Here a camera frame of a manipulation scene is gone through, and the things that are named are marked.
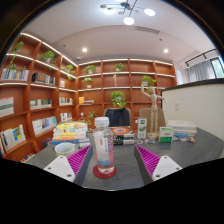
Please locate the round recessed ceiling light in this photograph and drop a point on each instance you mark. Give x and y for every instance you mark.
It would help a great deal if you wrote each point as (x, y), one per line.
(84, 49)
(165, 50)

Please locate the yellow striped white mug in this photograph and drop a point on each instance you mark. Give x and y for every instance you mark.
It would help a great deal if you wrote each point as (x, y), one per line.
(65, 149)

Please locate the ceiling air vent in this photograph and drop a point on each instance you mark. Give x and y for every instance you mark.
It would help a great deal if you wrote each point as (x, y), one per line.
(148, 30)

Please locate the small green-white box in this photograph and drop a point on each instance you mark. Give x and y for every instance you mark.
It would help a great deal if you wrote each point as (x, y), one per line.
(166, 135)

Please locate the branched globe ceiling lamp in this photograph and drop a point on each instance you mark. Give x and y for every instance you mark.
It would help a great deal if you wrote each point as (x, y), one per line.
(128, 10)

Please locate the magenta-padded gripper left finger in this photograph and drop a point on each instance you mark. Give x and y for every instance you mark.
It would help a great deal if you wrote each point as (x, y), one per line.
(60, 166)

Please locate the dark office chair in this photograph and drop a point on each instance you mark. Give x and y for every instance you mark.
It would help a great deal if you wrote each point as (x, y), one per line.
(117, 116)

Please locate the orange wooden shelf unit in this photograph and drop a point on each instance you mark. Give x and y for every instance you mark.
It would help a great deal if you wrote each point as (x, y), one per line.
(106, 86)

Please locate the clear plastic water bottle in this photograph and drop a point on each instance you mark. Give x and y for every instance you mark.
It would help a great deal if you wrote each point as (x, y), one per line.
(104, 146)

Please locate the tall green-white drink carton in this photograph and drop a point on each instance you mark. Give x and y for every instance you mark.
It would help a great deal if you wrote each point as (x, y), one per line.
(142, 128)

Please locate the wooden artist mannequin figure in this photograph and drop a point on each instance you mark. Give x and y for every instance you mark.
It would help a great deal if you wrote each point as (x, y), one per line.
(153, 103)

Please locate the brown cardboard box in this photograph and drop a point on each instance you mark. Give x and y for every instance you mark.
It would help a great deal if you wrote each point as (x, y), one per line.
(145, 112)

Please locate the stack of dark books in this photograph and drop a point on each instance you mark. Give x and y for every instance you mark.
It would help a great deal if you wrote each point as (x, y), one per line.
(122, 135)

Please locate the stack of colourful books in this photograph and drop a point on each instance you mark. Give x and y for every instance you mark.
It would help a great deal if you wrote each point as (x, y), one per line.
(70, 133)

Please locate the white wall switch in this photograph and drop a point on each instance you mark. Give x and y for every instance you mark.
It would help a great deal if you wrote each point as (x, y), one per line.
(177, 105)

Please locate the grey window curtain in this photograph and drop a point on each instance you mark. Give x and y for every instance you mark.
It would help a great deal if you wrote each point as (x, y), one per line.
(200, 70)

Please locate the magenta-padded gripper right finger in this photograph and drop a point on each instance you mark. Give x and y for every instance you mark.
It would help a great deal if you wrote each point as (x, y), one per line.
(163, 166)

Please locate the stack of white boxes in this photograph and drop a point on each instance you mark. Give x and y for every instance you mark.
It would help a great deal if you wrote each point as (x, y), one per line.
(182, 126)

